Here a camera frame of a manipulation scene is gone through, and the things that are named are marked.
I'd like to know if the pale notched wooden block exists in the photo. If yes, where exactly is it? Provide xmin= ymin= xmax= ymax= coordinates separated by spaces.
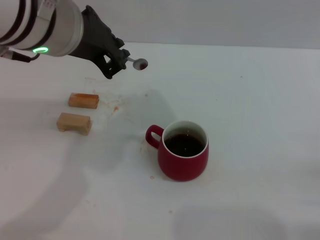
xmin=56 ymin=112 xmax=92 ymax=136

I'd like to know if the red ceramic cup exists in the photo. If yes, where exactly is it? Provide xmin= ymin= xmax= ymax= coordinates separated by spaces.
xmin=145 ymin=120 xmax=210 ymax=183

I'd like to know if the dark coffee liquid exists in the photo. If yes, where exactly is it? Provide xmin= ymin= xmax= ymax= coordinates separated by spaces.
xmin=163 ymin=133 xmax=206 ymax=157

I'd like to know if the orange stained wooden block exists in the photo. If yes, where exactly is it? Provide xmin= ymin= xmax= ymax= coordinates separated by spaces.
xmin=67 ymin=92 xmax=100 ymax=110

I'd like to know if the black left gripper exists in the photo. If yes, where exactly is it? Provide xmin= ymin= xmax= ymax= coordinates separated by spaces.
xmin=66 ymin=4 xmax=131 ymax=80

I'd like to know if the pink handled metal spoon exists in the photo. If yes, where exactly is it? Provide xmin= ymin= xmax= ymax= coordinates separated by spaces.
xmin=126 ymin=56 xmax=149 ymax=72

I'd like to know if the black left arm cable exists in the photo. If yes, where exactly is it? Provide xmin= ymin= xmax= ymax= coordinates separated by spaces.
xmin=0 ymin=46 xmax=41 ymax=63

